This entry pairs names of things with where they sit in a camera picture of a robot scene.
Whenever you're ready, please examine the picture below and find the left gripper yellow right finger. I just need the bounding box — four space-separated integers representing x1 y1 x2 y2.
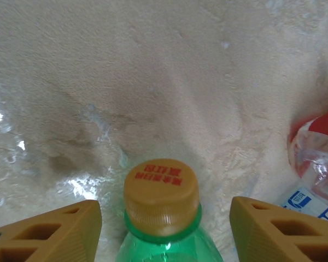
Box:
229 196 328 262

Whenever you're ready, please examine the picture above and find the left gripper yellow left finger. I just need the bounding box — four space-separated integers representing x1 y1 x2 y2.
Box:
0 199 103 262

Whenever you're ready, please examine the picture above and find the clear bottle blue label white cap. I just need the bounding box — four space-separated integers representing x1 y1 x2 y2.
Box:
273 177 328 227

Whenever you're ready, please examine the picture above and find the green bottle yellow cap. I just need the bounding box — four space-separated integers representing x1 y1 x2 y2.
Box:
115 158 224 262

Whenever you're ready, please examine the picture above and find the clear bottle red white label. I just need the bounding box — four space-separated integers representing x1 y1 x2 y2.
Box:
286 108 328 192

